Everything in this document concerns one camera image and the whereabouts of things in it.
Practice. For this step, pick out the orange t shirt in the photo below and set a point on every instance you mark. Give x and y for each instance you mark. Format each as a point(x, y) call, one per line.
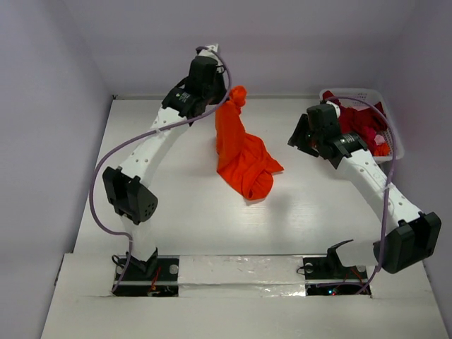
point(243, 160)

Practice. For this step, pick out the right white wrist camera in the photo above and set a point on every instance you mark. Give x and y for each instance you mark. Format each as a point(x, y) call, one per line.
point(335, 106)

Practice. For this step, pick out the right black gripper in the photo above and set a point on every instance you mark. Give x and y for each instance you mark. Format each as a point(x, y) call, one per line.
point(304, 132)

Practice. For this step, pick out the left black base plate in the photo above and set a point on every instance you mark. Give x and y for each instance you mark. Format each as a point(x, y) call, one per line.
point(164, 284)

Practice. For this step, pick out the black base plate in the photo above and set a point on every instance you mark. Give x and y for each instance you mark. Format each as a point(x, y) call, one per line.
point(164, 284)
point(325, 278)

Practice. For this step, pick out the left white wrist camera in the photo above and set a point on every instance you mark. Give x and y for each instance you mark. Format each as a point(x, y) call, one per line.
point(209, 50)

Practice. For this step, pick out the white plastic basket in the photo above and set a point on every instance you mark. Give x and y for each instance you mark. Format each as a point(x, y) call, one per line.
point(362, 98)

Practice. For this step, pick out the small orange garment in basket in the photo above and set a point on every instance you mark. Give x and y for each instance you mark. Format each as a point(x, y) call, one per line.
point(382, 150)

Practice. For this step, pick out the dark red t shirt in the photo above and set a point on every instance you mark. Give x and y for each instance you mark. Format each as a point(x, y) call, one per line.
point(354, 120)

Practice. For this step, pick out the pink garment in basket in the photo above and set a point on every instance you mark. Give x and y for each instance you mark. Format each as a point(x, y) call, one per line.
point(372, 138)

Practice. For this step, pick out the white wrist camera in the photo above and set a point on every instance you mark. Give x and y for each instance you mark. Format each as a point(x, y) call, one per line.
point(209, 50)
point(335, 106)

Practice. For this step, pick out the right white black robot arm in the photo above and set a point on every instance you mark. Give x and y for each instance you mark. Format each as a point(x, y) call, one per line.
point(407, 234)

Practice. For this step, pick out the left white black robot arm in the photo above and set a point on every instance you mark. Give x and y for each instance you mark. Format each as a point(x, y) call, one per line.
point(128, 186)

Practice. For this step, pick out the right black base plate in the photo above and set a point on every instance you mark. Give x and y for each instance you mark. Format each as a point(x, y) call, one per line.
point(325, 278)

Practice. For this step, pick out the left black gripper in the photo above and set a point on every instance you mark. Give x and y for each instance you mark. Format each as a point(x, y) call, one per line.
point(220, 80)

